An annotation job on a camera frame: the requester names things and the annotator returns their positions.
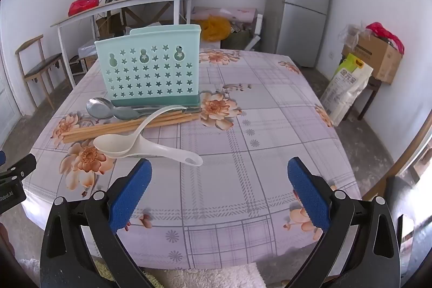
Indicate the small metal spoon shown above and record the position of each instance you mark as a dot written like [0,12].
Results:
[125,113]

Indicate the wooden chair with dark seat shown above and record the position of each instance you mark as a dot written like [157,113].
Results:
[42,67]

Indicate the dark wooden stool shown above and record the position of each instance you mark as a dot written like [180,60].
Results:
[369,95]

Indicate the white panelled door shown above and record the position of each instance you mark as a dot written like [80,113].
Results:
[5,105]

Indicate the red bag with dark contents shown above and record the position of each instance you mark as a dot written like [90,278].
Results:
[388,36]

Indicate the white fluffy blanket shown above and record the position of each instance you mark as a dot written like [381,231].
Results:
[236,276]

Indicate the wooden frame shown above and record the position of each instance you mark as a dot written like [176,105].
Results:
[401,159]

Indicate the yellow plastic bag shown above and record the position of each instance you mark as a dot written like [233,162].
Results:
[216,28]

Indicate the pink floral box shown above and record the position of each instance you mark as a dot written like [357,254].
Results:
[226,14]

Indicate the white and yellow rice bag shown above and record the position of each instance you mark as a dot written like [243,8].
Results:
[347,89]

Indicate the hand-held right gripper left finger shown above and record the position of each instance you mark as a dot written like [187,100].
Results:
[131,193]

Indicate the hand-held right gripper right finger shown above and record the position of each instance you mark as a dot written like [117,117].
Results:
[308,193]

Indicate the bundle of wooden chopsticks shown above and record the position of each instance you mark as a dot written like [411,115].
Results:
[101,130]

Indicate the white desk with wooden top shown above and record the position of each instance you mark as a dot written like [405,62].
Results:
[176,11]

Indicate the silver refrigerator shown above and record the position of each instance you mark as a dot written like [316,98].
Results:
[297,4]

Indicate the silver flat box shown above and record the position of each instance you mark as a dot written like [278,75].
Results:
[87,51]

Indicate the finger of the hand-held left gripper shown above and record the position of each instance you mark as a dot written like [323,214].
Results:
[22,166]

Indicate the white board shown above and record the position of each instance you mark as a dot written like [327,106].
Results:
[257,33]

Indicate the floral checked tablecloth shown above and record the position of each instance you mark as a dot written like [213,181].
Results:
[256,139]

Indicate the green bag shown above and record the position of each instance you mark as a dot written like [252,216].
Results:
[240,38]

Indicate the large metal spoon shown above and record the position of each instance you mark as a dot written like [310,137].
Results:
[98,108]

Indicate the brown cardboard box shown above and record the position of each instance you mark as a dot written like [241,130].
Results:
[91,62]

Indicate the white rice scoop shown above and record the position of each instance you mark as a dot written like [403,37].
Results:
[168,155]

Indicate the mint green utensil holder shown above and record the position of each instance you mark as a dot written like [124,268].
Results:
[152,78]

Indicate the red plastic bag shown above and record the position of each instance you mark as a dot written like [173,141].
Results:
[82,6]

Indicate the large cardboard box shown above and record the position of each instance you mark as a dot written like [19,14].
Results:
[374,58]

